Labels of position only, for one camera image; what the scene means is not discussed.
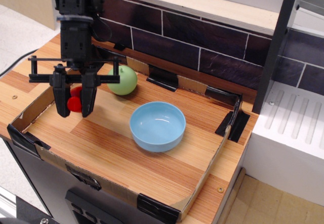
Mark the white grooved block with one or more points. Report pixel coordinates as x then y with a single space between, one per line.
286 146

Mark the green toy apple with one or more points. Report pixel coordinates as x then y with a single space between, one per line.
128 81

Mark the black vertical post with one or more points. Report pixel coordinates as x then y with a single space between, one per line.
285 21

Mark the light blue bowl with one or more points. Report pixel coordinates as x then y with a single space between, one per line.
157 126

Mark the cardboard fence with black tape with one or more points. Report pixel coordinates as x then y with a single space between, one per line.
78 160

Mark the red hot sauce bottle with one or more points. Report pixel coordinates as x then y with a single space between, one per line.
74 102

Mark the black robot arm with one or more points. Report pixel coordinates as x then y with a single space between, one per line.
83 9

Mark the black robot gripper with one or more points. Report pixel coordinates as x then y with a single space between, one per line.
78 66

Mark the light wooden shelf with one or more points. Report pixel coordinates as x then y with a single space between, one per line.
230 13

